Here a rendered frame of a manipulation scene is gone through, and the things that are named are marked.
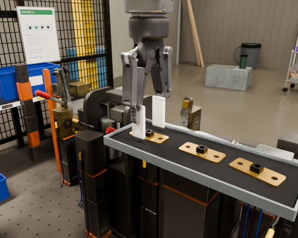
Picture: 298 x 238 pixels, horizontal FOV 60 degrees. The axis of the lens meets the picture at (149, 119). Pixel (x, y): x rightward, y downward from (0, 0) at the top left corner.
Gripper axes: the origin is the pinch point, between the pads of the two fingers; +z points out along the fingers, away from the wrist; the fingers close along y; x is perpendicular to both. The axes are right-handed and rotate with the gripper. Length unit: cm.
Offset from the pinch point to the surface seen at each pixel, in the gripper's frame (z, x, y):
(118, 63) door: 69, 339, 356
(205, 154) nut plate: 3.8, -13.5, -0.5
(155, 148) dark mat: 4.1, -4.4, -3.9
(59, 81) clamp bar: 3, 57, 18
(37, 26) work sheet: -15, 111, 46
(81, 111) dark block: 8.2, 34.1, 9.4
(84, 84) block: 14, 80, 50
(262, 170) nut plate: 3.5, -23.6, -0.4
